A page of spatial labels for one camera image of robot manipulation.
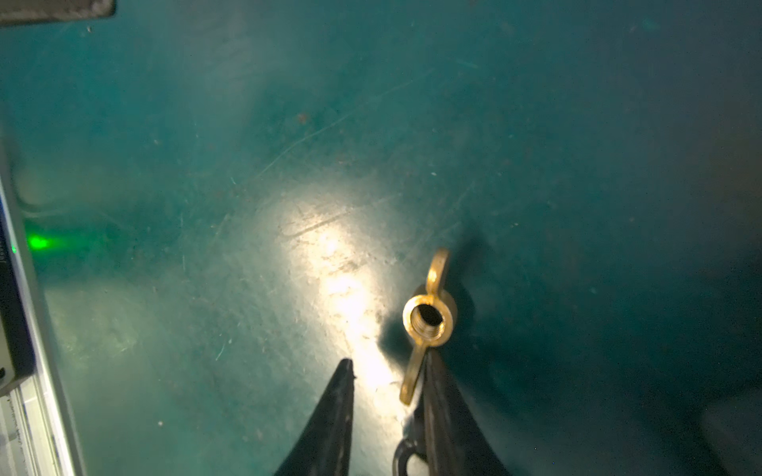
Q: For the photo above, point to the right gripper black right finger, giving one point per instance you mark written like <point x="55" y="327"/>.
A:
<point x="454" y="443"/>

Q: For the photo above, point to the brass wing nut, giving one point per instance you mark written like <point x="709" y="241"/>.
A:
<point x="429" y="319"/>

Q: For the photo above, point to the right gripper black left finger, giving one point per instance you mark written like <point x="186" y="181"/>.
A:
<point x="324" y="446"/>

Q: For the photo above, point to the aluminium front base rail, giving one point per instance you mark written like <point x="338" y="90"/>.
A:
<point x="37" y="437"/>

